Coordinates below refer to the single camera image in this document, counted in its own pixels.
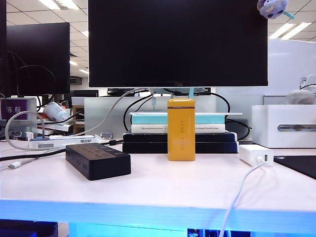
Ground black power strip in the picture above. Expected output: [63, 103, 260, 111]
[65, 143, 132, 181]

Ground white charger block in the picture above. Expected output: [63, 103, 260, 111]
[239, 144, 274, 167]

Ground white charger cable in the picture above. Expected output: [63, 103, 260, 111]
[218, 155, 269, 237]

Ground white book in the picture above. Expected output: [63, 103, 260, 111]
[130, 124, 226, 133]

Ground yellow tin box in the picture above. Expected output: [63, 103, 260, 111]
[167, 98, 197, 161]

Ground frosted grey desk divider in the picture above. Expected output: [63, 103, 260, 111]
[83, 95, 217, 135]

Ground large black AOC monitor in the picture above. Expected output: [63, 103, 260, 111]
[88, 0, 269, 87]

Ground brown wooden cabinet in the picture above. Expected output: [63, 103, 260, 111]
[73, 105, 85, 134]

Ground long white barcode box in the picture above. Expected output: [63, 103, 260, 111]
[28, 134, 102, 150]

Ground stack of magazines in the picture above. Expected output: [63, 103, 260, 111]
[37, 120, 75, 135]

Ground white plastic bottle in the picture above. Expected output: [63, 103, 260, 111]
[43, 101, 71, 122]

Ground white box device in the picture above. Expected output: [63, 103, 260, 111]
[251, 104, 316, 149]

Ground black background monitor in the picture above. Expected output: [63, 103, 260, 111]
[6, 22, 71, 96]
[0, 0, 7, 97]

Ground purple name sign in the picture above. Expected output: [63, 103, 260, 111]
[0, 97, 38, 134]

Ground black mouse pad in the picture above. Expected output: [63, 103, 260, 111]
[273, 155, 316, 180]

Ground ceiling light strip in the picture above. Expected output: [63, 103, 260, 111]
[281, 22, 312, 40]
[269, 22, 298, 39]

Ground purple plush toy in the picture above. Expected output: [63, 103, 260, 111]
[256, 0, 296, 20]

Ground black monitor cable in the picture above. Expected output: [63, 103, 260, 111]
[209, 91, 252, 141]
[122, 92, 155, 133]

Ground black cable with ferrite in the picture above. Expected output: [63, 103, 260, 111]
[95, 139, 124, 146]

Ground black power strip cord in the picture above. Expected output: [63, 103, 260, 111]
[0, 147, 67, 162]

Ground grey cable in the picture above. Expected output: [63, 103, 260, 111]
[4, 87, 151, 151]

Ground white USB connector cable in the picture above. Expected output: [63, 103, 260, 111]
[0, 160, 38, 171]

